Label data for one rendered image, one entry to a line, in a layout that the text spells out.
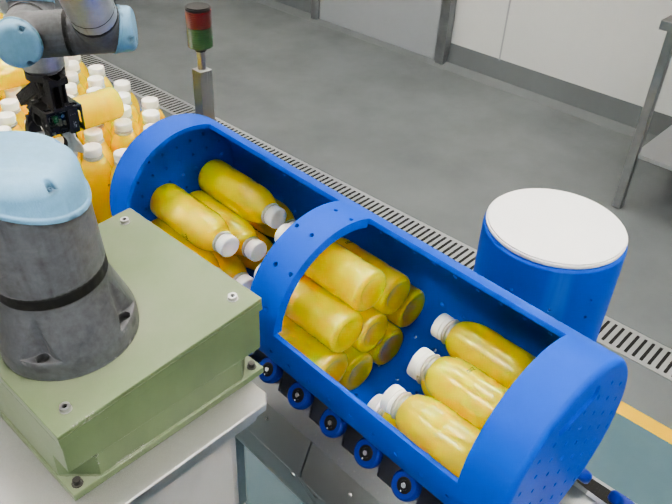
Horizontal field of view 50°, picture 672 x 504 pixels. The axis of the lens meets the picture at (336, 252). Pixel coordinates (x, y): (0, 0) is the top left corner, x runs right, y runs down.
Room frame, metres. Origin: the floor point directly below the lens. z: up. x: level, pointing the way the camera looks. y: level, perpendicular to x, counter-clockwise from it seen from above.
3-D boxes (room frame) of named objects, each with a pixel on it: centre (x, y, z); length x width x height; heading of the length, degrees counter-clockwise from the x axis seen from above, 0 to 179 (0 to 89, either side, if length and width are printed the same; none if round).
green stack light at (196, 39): (1.75, 0.37, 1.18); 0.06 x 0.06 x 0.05
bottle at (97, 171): (1.32, 0.51, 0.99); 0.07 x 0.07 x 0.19
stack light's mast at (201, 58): (1.75, 0.37, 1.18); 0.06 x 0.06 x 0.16
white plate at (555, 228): (1.21, -0.44, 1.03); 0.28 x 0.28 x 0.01
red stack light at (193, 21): (1.75, 0.37, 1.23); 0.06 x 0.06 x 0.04
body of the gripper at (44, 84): (1.25, 0.55, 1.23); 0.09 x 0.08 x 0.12; 46
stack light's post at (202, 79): (1.75, 0.37, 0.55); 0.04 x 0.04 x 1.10; 46
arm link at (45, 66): (1.25, 0.55, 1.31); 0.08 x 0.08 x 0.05
